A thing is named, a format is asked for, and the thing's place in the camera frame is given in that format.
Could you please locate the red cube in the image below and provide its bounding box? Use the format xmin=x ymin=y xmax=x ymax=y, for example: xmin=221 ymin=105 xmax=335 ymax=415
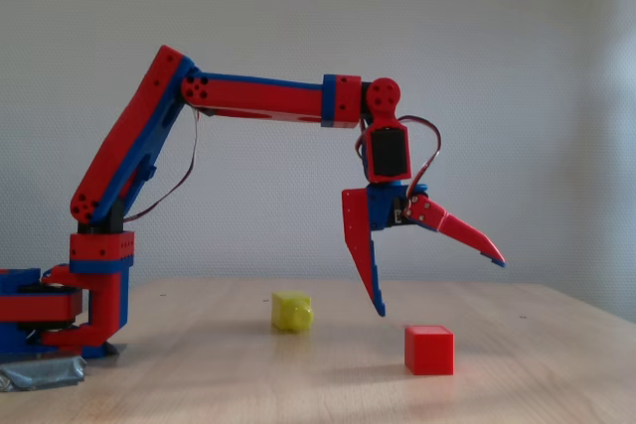
xmin=403 ymin=325 xmax=455 ymax=376

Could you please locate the shiny grey duct tape piece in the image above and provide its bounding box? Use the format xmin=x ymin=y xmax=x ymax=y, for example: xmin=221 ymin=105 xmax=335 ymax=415
xmin=0 ymin=351 xmax=86 ymax=393

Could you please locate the thin red arm cable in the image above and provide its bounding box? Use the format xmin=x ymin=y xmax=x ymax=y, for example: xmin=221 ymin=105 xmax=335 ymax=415
xmin=122 ymin=104 xmax=200 ymax=221

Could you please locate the red white servo cable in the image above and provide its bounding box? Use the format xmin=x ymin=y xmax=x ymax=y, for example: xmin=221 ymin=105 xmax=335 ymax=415
xmin=397 ymin=114 xmax=442 ymax=207

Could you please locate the yellow block with round knob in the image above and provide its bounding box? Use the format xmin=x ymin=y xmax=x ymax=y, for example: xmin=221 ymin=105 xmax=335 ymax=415
xmin=270 ymin=289 xmax=316 ymax=335

